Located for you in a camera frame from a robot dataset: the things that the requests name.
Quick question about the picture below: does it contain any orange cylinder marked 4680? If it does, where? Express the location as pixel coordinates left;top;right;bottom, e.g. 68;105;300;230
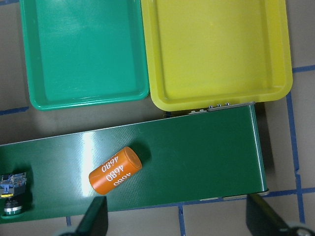
89;147;142;195

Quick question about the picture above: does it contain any green push button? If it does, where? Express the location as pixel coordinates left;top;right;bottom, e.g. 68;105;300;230
0;172;27;219

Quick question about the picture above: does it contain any yellow plastic tray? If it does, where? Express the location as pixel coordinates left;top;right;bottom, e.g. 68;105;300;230
141;0;293;112

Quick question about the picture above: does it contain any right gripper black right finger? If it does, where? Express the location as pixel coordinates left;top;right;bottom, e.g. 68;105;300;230
246;194;295;236

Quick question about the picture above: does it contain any green plastic tray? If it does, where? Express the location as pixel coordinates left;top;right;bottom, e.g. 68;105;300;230
20;0;149;111

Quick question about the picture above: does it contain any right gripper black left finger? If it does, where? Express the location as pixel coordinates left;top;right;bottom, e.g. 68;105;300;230
74;196;108;236

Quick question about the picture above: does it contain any green conveyor belt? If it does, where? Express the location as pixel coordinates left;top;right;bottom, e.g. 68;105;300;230
0;103;268;221

